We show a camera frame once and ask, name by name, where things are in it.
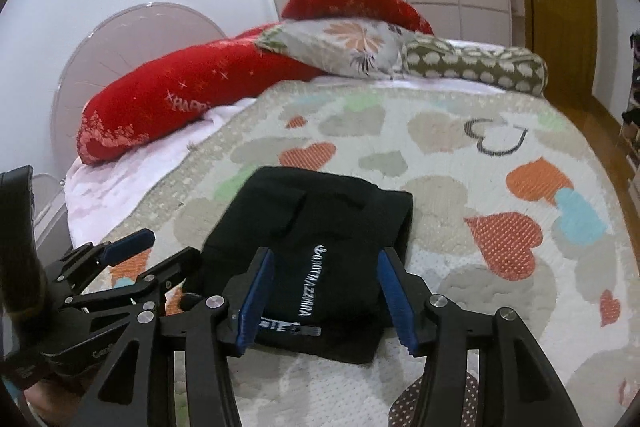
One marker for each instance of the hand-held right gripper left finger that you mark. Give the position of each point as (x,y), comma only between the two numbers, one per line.
(255,302)

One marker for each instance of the floral grey pillow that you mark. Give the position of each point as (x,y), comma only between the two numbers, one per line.
(345,44)

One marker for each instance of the cluttered shelf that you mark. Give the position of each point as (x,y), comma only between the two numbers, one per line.
(632,107)

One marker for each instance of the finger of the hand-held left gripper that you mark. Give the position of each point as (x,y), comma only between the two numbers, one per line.
(170,272)
(130,246)

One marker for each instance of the olive dotted bolster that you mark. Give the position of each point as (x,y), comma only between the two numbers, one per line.
(490,69)

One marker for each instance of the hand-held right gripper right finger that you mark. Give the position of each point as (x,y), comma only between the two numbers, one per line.
(397,302)

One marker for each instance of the black pants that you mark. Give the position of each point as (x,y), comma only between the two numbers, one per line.
(325,217)

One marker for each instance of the long red lettered pillow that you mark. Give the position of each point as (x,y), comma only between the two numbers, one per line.
(165,92)

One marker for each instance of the round white headboard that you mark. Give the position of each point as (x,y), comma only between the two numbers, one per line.
(100,62)

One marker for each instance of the heart-patterned quilt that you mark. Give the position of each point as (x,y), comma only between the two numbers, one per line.
(400,147)

